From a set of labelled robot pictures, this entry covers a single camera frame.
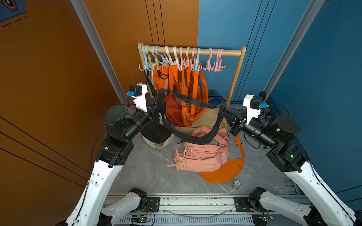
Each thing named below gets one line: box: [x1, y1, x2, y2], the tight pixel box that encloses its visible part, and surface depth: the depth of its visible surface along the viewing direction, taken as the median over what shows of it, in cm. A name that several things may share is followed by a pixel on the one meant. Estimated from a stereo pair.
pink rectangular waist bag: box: [166, 133, 230, 173], surface depth 86 cm
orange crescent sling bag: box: [199, 135, 245, 184], surface depth 84 cm
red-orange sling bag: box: [164, 93, 185, 127], surface depth 92 cm
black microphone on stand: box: [258, 91, 267, 102], surface depth 93 cm
